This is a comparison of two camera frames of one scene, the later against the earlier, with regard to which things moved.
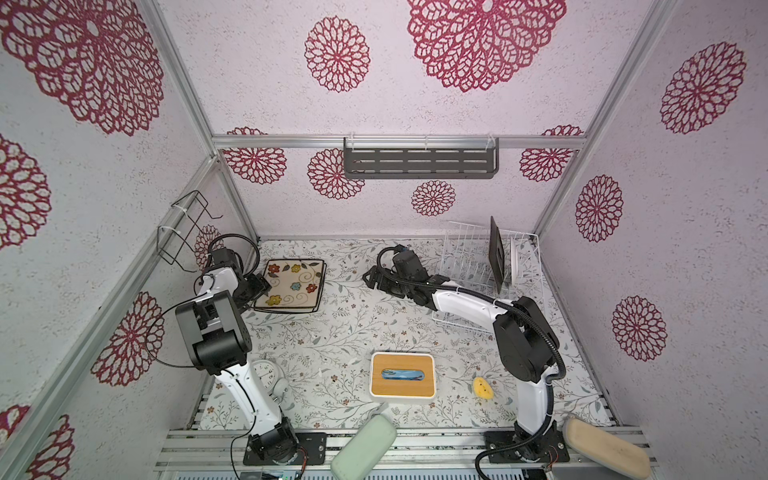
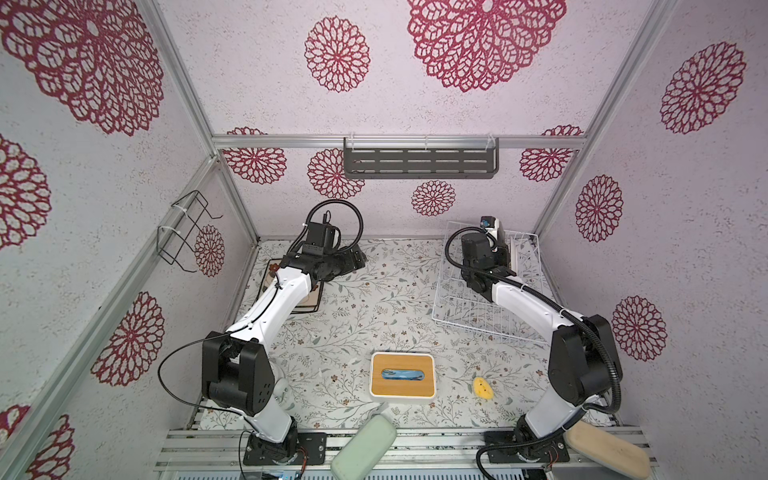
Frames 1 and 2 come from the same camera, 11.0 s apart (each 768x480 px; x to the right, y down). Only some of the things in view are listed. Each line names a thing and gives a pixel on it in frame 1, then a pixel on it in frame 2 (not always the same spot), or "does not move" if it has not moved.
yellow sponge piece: [482, 388] does not move
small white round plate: [514, 260] does not move
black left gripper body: [251, 288] -> [342, 263]
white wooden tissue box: [402, 375] does not move
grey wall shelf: [421, 157] does not move
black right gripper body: [392, 283] -> [500, 261]
